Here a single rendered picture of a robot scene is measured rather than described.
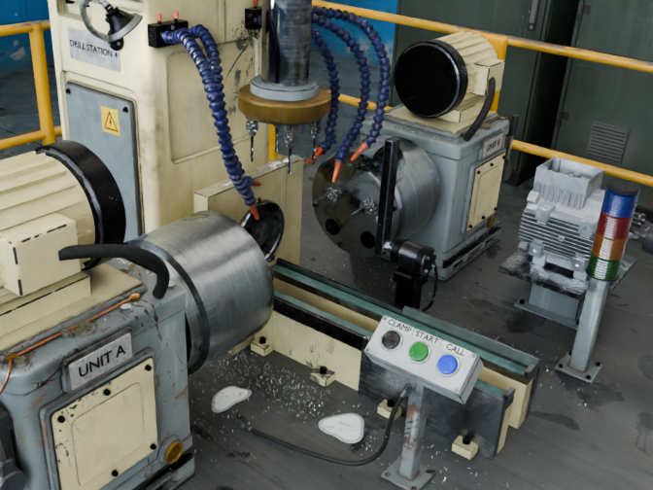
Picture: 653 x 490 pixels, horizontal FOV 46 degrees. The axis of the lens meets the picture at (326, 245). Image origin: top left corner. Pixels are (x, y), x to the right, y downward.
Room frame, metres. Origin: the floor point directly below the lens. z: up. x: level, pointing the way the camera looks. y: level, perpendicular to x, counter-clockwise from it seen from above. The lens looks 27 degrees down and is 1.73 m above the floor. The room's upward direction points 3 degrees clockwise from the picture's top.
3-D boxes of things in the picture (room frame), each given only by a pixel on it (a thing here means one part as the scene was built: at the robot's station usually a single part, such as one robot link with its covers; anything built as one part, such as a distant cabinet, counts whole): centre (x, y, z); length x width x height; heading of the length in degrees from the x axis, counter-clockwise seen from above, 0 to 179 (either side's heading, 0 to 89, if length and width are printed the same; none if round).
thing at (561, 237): (1.59, -0.57, 1.02); 0.20 x 0.19 x 0.19; 54
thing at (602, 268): (1.34, -0.55, 1.05); 0.06 x 0.06 x 0.04
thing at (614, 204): (1.34, -0.55, 1.19); 0.06 x 0.06 x 0.04
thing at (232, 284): (1.11, 0.27, 1.04); 0.37 x 0.25 x 0.25; 145
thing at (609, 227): (1.34, -0.55, 1.14); 0.06 x 0.06 x 0.04
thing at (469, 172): (1.89, -0.28, 0.99); 0.35 x 0.31 x 0.37; 145
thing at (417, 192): (1.67, -0.13, 1.04); 0.41 x 0.25 x 0.25; 145
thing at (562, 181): (1.62, -0.54, 1.11); 0.12 x 0.11 x 0.07; 54
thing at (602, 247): (1.34, -0.55, 1.10); 0.06 x 0.06 x 0.04
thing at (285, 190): (1.49, 0.19, 0.97); 0.30 x 0.11 x 0.34; 145
